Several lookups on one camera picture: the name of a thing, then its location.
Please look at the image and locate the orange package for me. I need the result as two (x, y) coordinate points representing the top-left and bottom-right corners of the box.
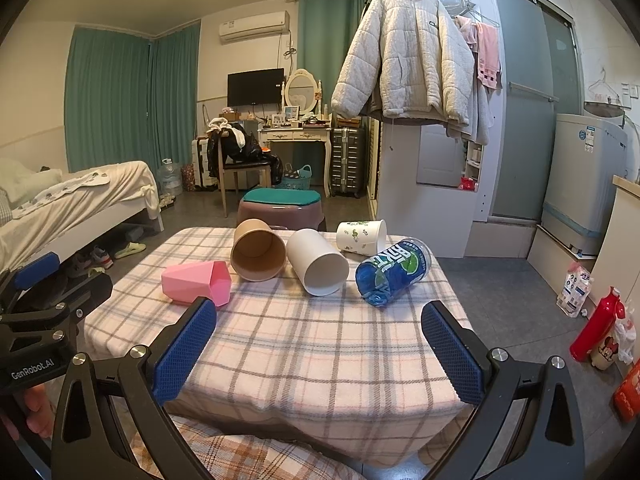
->
(613, 362), (640, 422)

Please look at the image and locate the black television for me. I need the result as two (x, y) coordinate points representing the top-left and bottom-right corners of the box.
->
(227, 68), (285, 107)

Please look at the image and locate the silver suitcase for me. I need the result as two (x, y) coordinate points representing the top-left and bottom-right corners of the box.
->
(330, 128), (366, 197)

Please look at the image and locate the green curtain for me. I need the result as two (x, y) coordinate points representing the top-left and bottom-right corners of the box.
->
(64, 23), (201, 171)
(297, 0), (366, 106)

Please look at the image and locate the oval vanity mirror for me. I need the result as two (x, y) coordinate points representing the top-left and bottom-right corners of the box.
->
(284, 68), (321, 115)

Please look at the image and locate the purple stool green cushion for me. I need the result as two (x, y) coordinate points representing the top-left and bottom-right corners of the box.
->
(236, 188), (326, 231)

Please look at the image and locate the wooden chair with clothes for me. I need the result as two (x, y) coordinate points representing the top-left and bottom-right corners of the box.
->
(206, 117), (284, 216)

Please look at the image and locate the brown paper cup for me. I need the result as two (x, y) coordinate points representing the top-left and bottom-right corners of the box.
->
(230, 219), (286, 282)

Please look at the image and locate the minnie mouse bag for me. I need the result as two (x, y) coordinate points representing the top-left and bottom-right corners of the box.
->
(590, 318), (637, 370)

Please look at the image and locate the white detergent bag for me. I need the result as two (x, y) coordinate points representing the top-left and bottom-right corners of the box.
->
(556, 263), (593, 318)

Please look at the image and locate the plaid trouser leg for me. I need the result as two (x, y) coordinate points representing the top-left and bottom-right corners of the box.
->
(128, 413), (369, 480)

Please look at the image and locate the frosted glass sliding door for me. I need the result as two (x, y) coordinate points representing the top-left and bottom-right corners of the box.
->
(491, 0), (582, 224)

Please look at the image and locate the green curtain left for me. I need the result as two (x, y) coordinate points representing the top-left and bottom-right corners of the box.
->
(64, 23), (201, 171)

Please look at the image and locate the blue clear plastic cup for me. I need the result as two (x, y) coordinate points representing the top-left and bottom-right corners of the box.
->
(355, 237), (432, 308)

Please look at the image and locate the clear water jug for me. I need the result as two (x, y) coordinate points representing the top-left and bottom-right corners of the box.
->
(157, 158), (183, 197)

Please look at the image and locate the person's left hand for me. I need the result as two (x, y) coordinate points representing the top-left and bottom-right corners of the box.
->
(13, 385), (54, 439)

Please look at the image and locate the white dressing table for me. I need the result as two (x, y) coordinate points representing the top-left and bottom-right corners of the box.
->
(258, 126), (332, 197)

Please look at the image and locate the green curtain middle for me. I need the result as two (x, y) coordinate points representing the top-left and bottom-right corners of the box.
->
(297, 0), (366, 106)

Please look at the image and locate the white air conditioner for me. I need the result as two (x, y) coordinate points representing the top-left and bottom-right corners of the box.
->
(218, 11), (290, 44)

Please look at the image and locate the white puffer jacket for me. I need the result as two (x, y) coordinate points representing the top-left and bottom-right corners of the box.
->
(331, 0), (474, 126)

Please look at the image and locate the white paper cup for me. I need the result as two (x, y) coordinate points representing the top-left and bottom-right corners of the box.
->
(286, 229), (349, 297)

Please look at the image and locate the plaid table cloth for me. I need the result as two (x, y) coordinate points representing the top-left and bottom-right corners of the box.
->
(79, 225), (475, 468)

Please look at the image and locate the white cup green print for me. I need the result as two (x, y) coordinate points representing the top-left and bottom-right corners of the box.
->
(336, 220), (387, 257)

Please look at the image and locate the pink towel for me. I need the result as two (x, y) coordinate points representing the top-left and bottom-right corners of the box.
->
(454, 15), (501, 90)

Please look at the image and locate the teal basket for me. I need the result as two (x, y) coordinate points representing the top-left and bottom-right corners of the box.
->
(278, 164), (312, 191)

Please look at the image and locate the red bottle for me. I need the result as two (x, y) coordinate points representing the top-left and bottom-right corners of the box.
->
(570, 286), (626, 362)

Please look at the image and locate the bed with beige cover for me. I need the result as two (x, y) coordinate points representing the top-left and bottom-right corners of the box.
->
(1, 158), (163, 270)

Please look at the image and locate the pink faceted cup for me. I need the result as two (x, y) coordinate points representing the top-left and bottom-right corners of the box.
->
(160, 260), (232, 309)

